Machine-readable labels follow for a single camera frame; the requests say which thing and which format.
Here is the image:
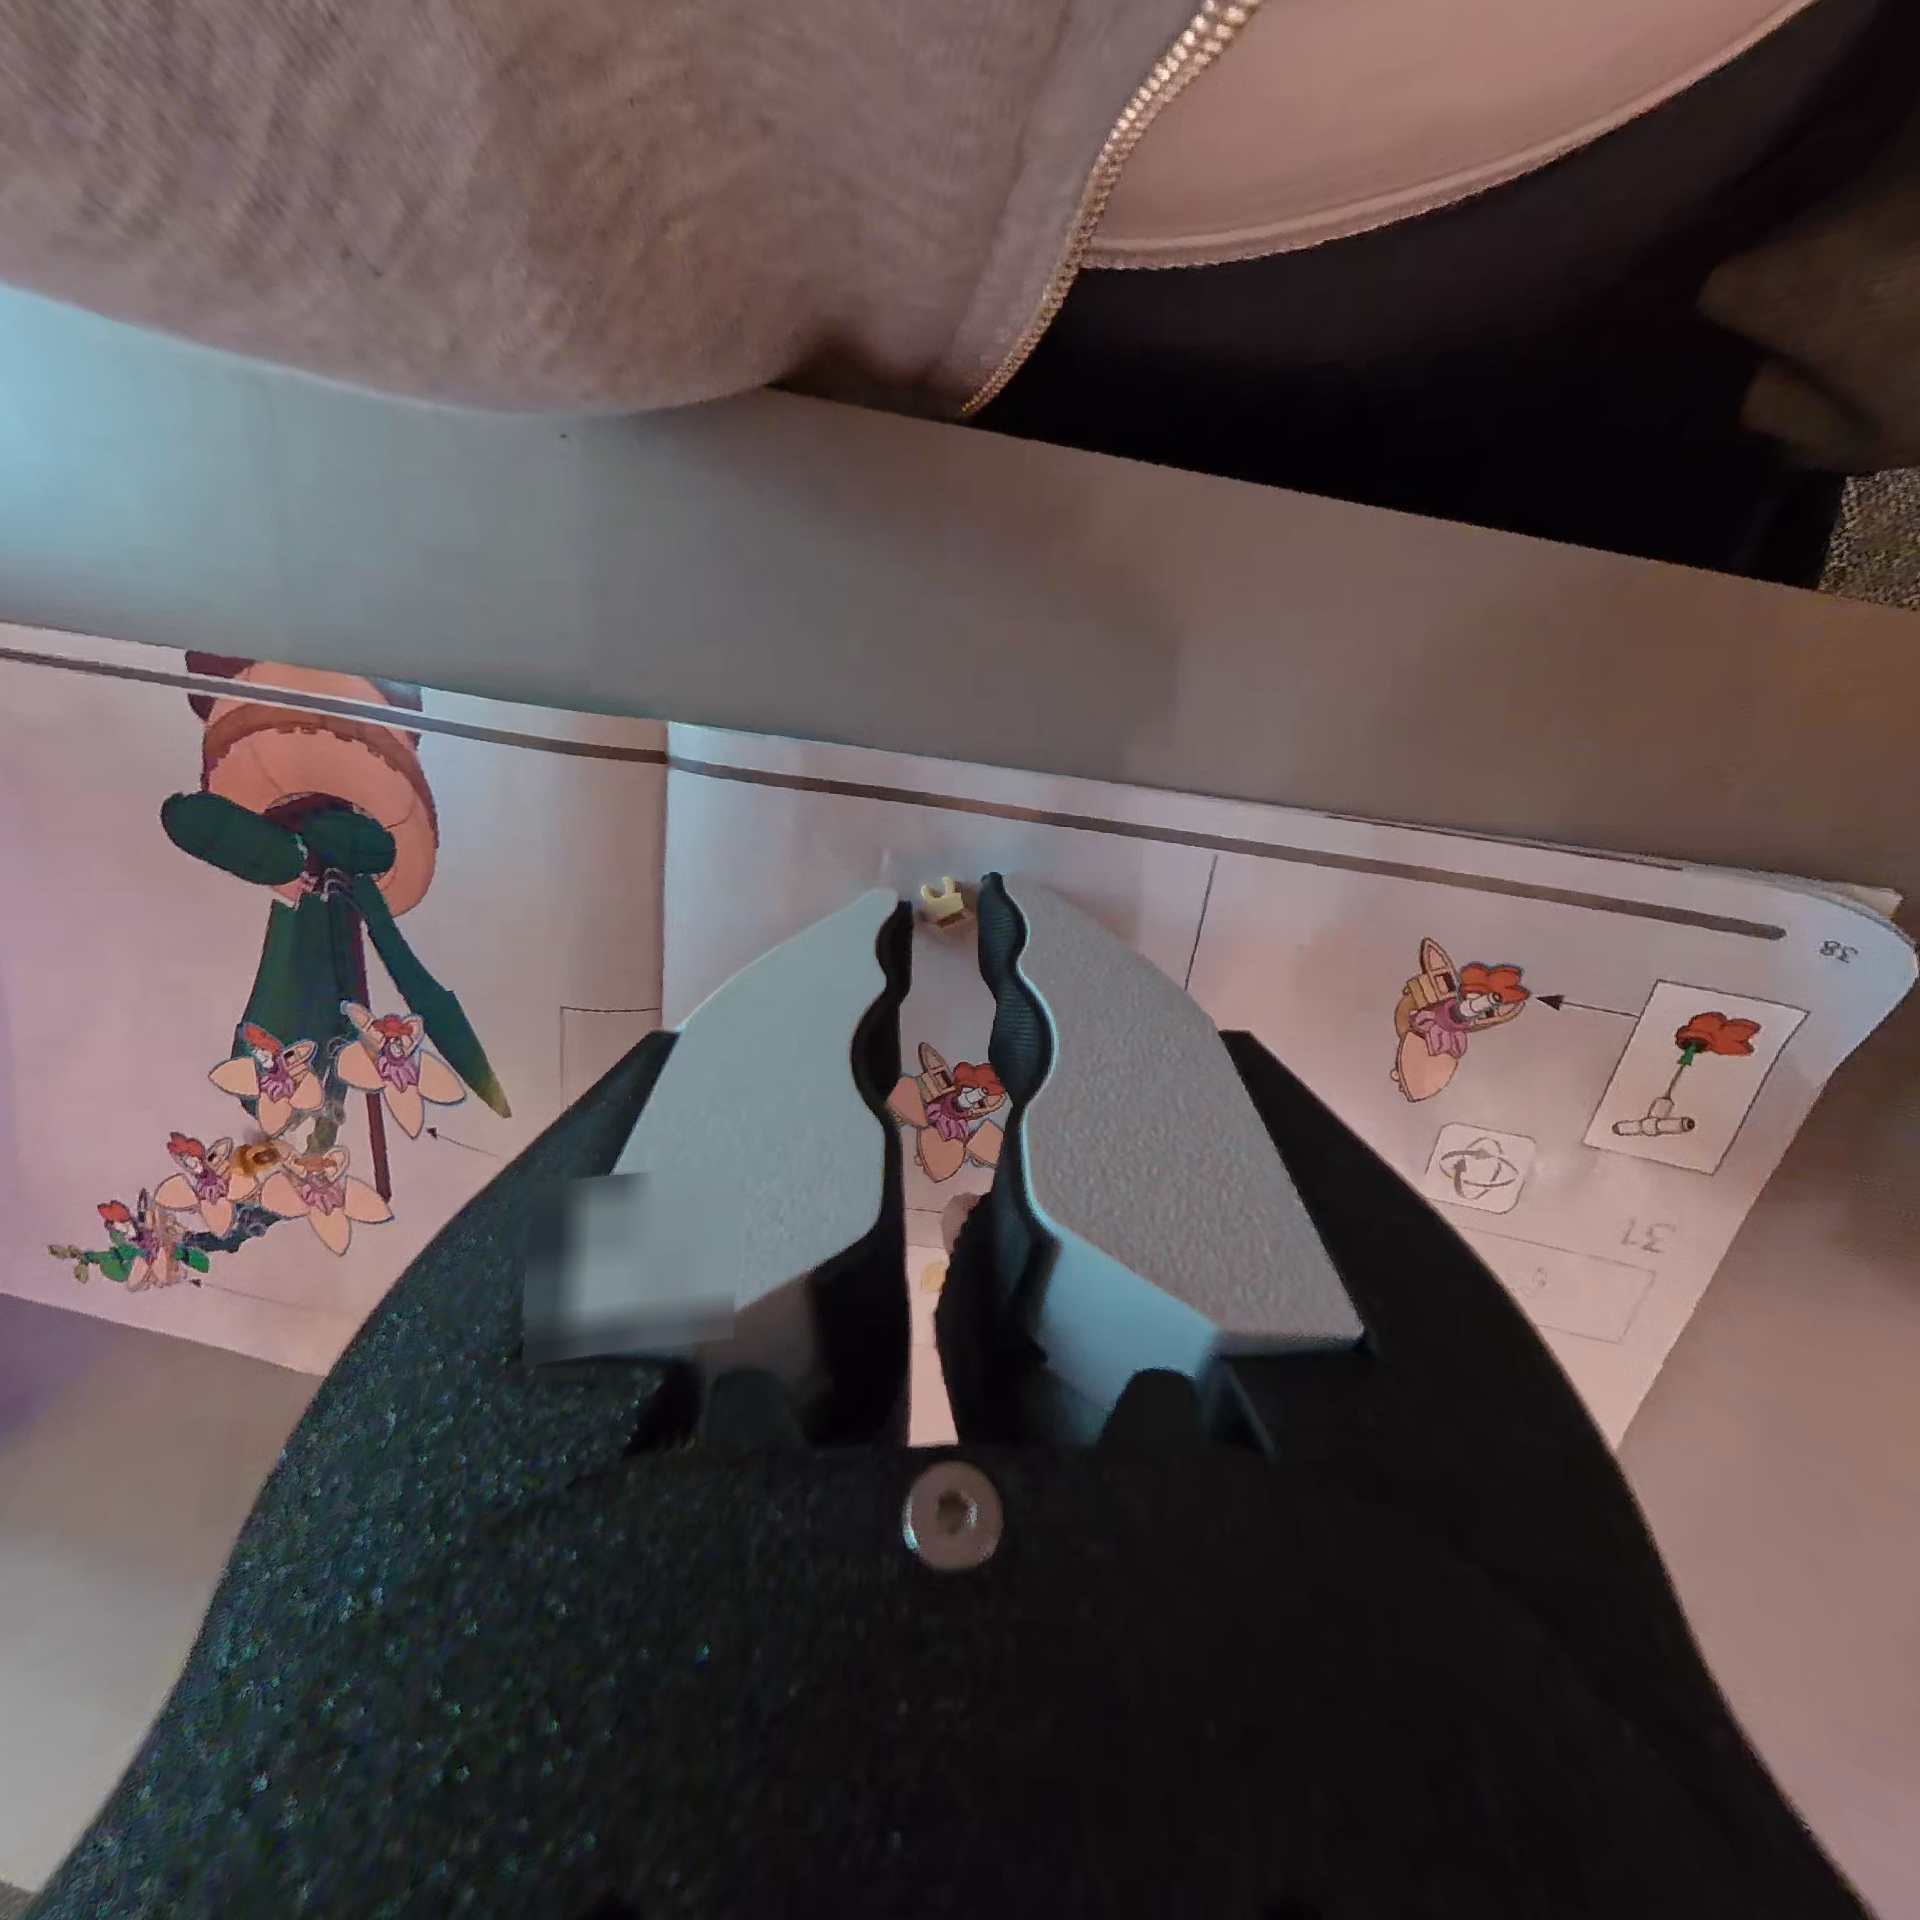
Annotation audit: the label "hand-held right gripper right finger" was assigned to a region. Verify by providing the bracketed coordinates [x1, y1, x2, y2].
[933, 873, 1369, 1449]

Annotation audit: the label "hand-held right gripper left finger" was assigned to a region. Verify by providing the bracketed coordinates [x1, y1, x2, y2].
[612, 886, 922, 1449]

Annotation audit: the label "grey desk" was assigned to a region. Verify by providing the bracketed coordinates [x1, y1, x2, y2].
[0, 286, 1920, 1920]

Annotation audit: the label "brick building instruction booklet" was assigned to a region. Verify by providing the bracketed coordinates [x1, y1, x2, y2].
[0, 621, 1920, 1449]

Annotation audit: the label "person's dark pants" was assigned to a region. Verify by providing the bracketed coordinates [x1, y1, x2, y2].
[961, 0, 1920, 601]

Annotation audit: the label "person's torso in grey hoodie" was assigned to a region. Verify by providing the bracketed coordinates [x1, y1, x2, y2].
[0, 0, 1862, 423]

